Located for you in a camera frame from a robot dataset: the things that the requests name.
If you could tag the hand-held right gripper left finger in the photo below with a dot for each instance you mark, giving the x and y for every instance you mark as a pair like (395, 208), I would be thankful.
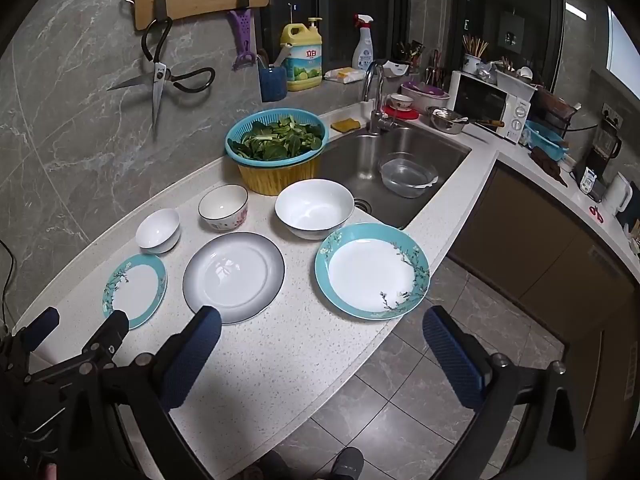
(192, 355)

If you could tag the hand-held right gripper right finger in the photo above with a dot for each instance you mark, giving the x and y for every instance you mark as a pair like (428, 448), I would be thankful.
(452, 360)

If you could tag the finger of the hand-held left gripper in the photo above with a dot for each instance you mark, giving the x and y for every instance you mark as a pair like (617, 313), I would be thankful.
(110, 329)
(42, 322)

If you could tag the small teal floral plate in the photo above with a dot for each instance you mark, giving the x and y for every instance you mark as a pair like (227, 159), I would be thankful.
(135, 287)

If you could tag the grey rimmed white plate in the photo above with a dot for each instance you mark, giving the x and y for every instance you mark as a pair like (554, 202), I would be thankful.
(232, 275)

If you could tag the small white bowl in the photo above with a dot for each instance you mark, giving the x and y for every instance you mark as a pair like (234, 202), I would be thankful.
(157, 230)

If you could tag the large teal floral plate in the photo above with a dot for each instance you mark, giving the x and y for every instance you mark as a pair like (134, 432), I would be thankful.
(370, 270)

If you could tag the floral bowl with dark rim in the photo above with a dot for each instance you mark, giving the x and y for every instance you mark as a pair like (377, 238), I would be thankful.
(222, 205)

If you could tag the large white bowl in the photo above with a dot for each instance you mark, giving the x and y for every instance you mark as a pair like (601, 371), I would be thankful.
(312, 207)

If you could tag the person's left hand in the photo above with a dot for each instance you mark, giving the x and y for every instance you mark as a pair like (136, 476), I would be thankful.
(49, 472)

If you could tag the brown base cabinet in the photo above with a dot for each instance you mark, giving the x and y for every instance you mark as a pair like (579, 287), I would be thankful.
(525, 250)

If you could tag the grey slipper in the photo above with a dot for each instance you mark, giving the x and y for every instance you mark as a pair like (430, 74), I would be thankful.
(347, 465)

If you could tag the metal sink strainer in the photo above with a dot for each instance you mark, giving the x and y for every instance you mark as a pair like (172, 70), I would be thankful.
(361, 205)

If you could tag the clear glass bowl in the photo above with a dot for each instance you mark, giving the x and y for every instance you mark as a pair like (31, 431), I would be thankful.
(407, 175)

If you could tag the yellow plastic basin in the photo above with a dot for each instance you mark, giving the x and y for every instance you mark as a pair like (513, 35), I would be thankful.
(275, 180)

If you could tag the blue plastic colander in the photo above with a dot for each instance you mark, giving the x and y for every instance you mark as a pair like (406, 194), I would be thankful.
(282, 161)

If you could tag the brown cloth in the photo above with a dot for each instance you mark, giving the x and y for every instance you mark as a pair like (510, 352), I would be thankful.
(547, 162)

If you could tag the stainless steel sink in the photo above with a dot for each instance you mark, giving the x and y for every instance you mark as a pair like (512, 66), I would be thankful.
(360, 160)

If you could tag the white electric kettle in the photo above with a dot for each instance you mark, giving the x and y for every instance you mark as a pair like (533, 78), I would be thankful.
(617, 195)

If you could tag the green leafy vegetables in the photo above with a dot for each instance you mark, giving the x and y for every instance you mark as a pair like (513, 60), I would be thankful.
(280, 137)

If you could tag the blue plastic basket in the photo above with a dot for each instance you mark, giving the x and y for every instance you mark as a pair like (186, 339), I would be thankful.
(542, 140)

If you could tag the red silicone mat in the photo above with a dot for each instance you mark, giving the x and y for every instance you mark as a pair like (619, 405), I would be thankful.
(407, 115)

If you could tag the yellow sponge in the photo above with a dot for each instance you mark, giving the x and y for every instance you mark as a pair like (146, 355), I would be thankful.
(345, 125)

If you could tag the chrome faucet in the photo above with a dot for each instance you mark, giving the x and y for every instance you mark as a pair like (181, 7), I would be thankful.
(374, 110)

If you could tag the small patterned bowl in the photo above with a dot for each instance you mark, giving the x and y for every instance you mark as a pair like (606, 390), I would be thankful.
(401, 102)

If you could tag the black blender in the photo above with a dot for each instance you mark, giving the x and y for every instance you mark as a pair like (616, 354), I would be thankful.
(605, 145)

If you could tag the white microwave oven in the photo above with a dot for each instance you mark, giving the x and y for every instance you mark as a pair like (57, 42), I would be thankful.
(480, 97)

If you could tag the purple plastic basin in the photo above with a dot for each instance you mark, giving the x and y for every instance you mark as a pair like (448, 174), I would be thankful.
(425, 91)

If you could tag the blue utensil cup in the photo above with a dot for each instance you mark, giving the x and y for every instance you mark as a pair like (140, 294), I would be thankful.
(272, 85)

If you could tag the chopstick holder with chopsticks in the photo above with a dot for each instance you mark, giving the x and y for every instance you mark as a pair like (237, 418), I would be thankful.
(470, 64)

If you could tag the white wipes packet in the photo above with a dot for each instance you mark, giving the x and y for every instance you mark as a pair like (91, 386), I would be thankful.
(345, 75)

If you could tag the dark cutlery holder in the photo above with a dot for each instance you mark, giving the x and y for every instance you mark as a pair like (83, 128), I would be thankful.
(410, 57)

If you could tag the yellow dish soap bottle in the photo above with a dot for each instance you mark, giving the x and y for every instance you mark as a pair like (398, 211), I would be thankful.
(302, 60)

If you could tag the white spray bottle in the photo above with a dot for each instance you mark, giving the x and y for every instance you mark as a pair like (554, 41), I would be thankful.
(362, 52)

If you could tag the purple peeler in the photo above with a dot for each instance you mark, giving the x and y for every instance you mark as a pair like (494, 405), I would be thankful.
(241, 30)

